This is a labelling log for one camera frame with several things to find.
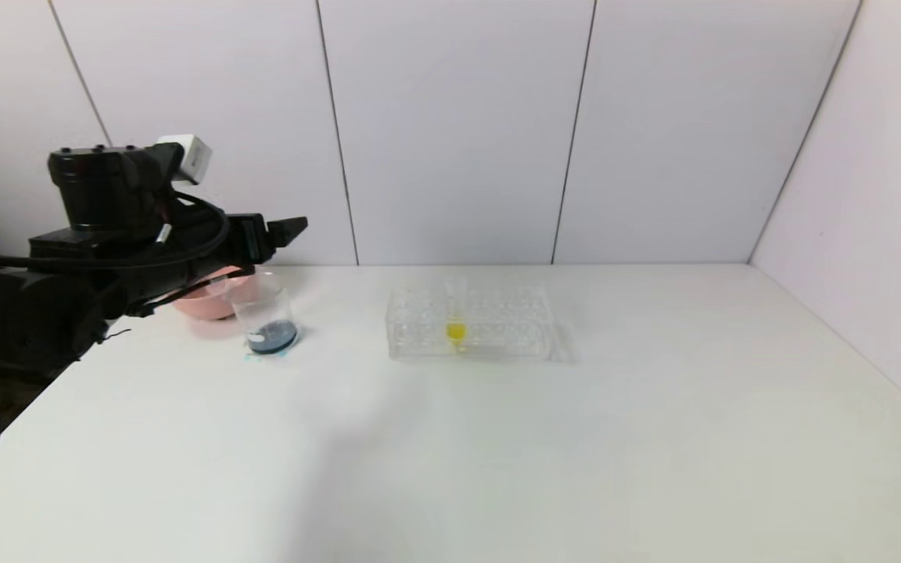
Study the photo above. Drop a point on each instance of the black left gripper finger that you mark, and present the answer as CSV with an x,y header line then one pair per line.
x,y
286,229

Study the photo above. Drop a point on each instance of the yellow pigment test tube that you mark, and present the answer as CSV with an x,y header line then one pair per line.
x,y
456,331

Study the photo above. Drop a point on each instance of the clear acrylic test tube rack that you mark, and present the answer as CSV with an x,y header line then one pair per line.
x,y
497,328

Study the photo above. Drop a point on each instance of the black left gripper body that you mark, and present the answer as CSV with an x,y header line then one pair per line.
x,y
250,238

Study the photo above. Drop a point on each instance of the clear glass beaker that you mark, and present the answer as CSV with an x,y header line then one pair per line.
x,y
267,324

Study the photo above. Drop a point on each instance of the pink bowl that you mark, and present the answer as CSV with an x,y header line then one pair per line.
x,y
212,301

